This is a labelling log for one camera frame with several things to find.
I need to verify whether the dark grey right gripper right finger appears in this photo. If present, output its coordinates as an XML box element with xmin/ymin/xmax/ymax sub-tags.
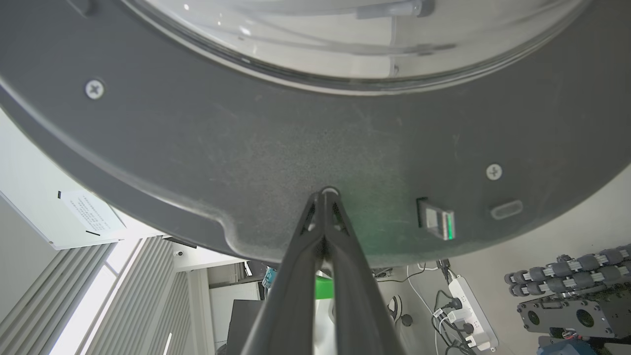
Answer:
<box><xmin>324</xmin><ymin>191</ymin><xmax>406</xmax><ymax>355</ymax></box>

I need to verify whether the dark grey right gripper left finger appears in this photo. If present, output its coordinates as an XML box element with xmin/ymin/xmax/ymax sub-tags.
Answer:
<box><xmin>241</xmin><ymin>191</ymin><xmax>327</xmax><ymax>355</ymax></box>

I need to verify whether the dark grey washing machine door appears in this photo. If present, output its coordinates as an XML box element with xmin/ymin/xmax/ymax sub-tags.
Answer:
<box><xmin>0</xmin><ymin>0</ymin><xmax>631</xmax><ymax>269</ymax></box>

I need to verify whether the black machine with grey rollers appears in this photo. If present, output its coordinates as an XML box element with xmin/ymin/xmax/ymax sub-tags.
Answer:
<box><xmin>504</xmin><ymin>245</ymin><xmax>631</xmax><ymax>342</ymax></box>

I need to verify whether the dark cabinet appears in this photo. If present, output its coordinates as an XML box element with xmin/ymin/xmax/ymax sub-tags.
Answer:
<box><xmin>225</xmin><ymin>298</ymin><xmax>269</xmax><ymax>355</ymax></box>

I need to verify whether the white power strip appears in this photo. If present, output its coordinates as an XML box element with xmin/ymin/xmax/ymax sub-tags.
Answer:
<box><xmin>446</xmin><ymin>275</ymin><xmax>499</xmax><ymax>352</ymax></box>

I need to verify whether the grey vertical window blind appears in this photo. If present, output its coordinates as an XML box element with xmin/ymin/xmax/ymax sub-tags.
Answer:
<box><xmin>0</xmin><ymin>241</ymin><xmax>117</xmax><ymax>355</ymax></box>
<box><xmin>85</xmin><ymin>236</ymin><xmax>192</xmax><ymax>355</ymax></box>

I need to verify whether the white printed paper note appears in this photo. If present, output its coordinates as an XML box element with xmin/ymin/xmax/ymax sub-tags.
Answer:
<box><xmin>58</xmin><ymin>189</ymin><xmax>127</xmax><ymax>237</ymax></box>

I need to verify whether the white board panel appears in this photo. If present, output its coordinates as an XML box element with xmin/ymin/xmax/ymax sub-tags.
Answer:
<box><xmin>0</xmin><ymin>108</ymin><xmax>166</xmax><ymax>251</ymax></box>

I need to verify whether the white power cable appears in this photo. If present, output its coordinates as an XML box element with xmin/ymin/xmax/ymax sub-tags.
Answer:
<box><xmin>405</xmin><ymin>264</ymin><xmax>440</xmax><ymax>355</ymax></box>

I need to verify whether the black power cable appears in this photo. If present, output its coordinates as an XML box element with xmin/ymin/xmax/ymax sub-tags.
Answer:
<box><xmin>431</xmin><ymin>259</ymin><xmax>476</xmax><ymax>355</ymax></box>

